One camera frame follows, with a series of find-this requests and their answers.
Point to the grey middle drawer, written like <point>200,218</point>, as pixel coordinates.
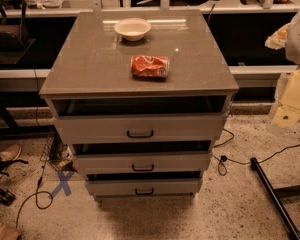
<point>141,163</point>

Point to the black metal floor bar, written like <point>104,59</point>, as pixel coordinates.
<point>276,195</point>

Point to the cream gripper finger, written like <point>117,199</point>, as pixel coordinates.
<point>285,112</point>

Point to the wire mesh basket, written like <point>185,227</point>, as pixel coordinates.
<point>56,153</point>

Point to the white paper bowl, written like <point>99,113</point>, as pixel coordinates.
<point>132,29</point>

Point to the dark handbag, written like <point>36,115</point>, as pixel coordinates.
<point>13,37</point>

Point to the grey top drawer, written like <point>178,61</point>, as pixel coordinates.
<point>138,128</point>

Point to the blue tape cross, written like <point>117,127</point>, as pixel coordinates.
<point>63,184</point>

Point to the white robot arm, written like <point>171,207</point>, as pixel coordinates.
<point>287,37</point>

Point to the grey drawer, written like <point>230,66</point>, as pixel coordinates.
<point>144,187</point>
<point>141,163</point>
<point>138,128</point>

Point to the grey bottom drawer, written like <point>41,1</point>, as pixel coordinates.
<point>144,187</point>

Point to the grey drawer cabinet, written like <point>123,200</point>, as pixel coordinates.
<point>92,77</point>

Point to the crushed red soda can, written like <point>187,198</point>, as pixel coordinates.
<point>150,66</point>

